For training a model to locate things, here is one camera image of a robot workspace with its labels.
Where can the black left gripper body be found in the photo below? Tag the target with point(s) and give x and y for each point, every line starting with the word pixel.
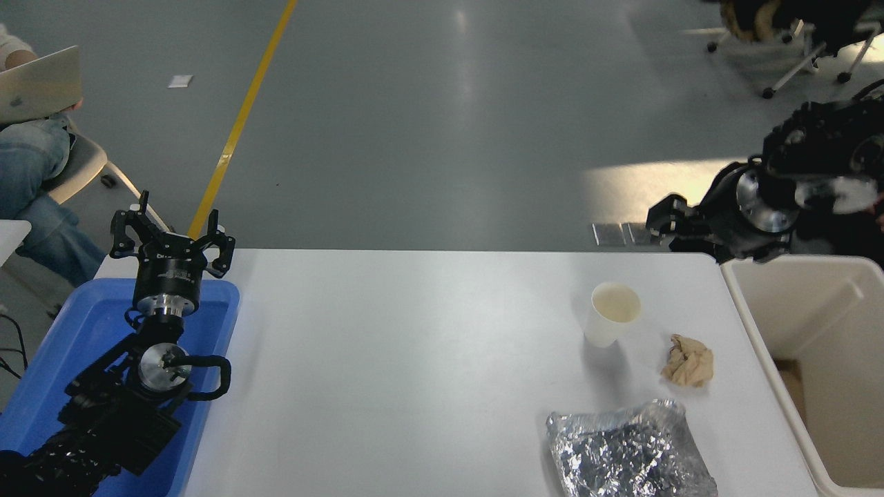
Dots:
pixel 169 273

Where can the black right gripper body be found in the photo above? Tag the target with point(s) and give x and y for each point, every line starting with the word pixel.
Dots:
pixel 722 214

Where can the white paper cup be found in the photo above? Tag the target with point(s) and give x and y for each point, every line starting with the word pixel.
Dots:
pixel 608 326

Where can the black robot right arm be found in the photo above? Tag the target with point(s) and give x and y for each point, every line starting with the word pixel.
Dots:
pixel 822 138

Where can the metal floor plate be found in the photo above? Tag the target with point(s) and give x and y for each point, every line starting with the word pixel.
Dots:
pixel 637 232
pixel 608 234

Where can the beige chair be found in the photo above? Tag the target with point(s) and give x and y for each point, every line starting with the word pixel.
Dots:
pixel 76 169

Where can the blue plastic tray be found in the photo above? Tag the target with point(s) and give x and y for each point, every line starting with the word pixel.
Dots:
pixel 90 324

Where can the large pale plastic bin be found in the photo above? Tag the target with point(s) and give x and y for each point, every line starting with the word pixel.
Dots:
pixel 780 304

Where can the crumpled tan paper ball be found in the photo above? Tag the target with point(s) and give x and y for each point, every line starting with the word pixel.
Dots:
pixel 688 364

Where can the white wheeled office chair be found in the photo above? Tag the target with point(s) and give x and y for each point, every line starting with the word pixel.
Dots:
pixel 768 92

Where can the small white table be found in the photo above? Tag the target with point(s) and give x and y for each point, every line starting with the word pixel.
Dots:
pixel 10 238

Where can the silver laptop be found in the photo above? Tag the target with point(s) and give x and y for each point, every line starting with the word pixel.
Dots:
pixel 38 86

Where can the crumpled silver foil tray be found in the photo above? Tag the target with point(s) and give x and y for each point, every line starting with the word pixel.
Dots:
pixel 625 455

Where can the black jacket with fur trim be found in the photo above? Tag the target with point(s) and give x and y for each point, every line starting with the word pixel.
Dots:
pixel 829 17

